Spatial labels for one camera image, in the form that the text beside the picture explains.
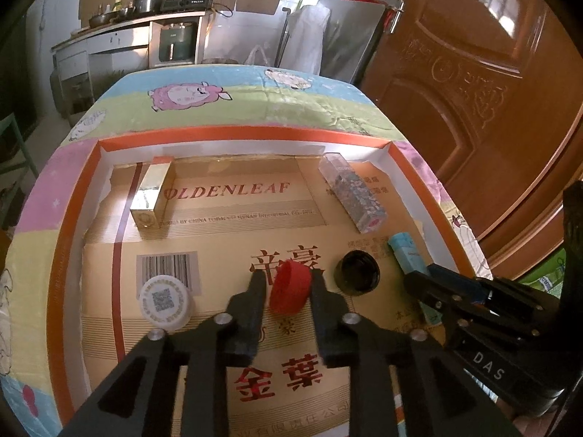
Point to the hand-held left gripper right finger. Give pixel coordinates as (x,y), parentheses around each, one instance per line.
(319,309)

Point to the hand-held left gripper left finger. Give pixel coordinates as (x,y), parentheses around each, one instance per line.
(255,302)

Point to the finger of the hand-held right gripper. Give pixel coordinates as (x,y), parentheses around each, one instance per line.
(432,293)
(464,284)

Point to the red bottle cap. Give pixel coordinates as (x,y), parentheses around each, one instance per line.
(289,286)

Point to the light blue slim box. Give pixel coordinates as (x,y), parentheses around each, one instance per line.
(405,250)

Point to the black bottle cap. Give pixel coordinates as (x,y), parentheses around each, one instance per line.
(357,273)

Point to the white round cap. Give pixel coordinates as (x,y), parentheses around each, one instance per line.
(166,300)

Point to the orange-rimmed cardboard tray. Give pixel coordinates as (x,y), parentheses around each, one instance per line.
(227,149)

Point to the printed cardboard liner sheet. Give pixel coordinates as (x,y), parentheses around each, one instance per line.
(218,236)

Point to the green box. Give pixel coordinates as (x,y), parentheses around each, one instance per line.
(553,260)

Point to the clear glitter-filled box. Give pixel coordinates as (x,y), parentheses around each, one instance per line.
(353,191)

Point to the gold rectangular box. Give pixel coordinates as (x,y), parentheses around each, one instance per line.
(150,191)

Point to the cartoon sheep printed blanket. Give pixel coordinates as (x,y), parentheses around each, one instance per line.
(227,100)

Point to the round basin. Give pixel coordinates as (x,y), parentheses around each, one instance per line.
(221,60)

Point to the white plastic bag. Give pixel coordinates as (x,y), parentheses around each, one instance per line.
(257,57)

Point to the grey wrapped panel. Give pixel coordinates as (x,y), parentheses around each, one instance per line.
(353,41)

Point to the white plastic wrapped panel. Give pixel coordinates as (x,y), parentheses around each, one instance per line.
(305,41)

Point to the metal rod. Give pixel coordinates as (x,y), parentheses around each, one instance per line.
(283,36)

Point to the green air fryer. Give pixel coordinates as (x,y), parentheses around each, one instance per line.
(177,43)

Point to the kitchen counter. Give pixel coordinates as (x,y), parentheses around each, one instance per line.
(114,41)

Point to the black gas stove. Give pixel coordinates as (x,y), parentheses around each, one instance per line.
(186,3)

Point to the metal cooking pot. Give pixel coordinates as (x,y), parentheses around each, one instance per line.
(149,4)

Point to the metal bowl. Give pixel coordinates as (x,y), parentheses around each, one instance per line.
(101,20)

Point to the green metal frame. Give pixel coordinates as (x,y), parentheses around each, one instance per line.
(25,145)

